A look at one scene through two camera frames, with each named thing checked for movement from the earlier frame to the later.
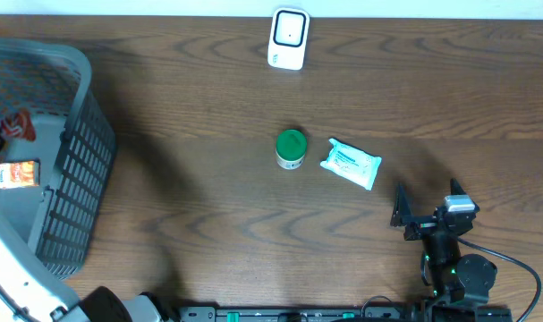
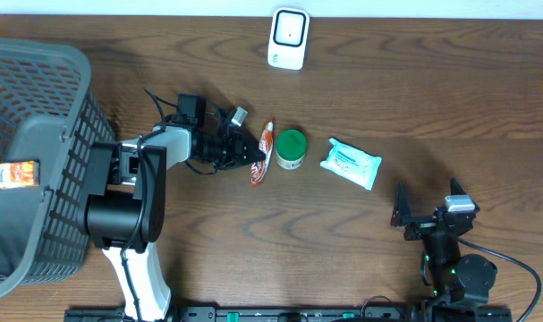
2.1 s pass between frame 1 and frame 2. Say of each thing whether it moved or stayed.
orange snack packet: stayed
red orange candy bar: moved
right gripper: stayed
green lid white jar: stayed
